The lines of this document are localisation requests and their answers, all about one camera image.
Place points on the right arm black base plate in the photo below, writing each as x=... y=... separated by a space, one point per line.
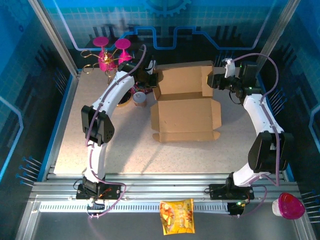
x=217 y=191

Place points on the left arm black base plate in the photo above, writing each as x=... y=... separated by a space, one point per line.
x=112 y=192

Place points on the white cup pink lid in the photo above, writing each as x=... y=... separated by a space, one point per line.
x=290 y=206

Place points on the yellow snack bag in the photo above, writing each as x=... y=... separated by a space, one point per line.
x=177 y=217

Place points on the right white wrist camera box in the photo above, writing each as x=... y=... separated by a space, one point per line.
x=228 y=67

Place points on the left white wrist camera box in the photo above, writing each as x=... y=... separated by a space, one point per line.
x=150 y=67

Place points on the pink wine glass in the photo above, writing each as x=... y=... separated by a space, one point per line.
x=106 y=62
x=123 y=45

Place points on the brown cardboard paper box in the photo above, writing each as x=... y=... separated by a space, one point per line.
x=185 y=117

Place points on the purple snack packet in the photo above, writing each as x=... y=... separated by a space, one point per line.
x=141 y=89

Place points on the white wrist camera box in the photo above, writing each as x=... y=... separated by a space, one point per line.
x=150 y=67
x=228 y=67

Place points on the small tin can white lid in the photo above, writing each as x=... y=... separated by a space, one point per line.
x=139 y=98

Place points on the aluminium frame front beam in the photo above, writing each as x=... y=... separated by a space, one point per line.
x=165 y=186

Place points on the aluminium frame post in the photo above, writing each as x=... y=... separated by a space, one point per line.
x=275 y=32
x=52 y=35

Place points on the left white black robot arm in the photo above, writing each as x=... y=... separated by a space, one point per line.
x=110 y=100

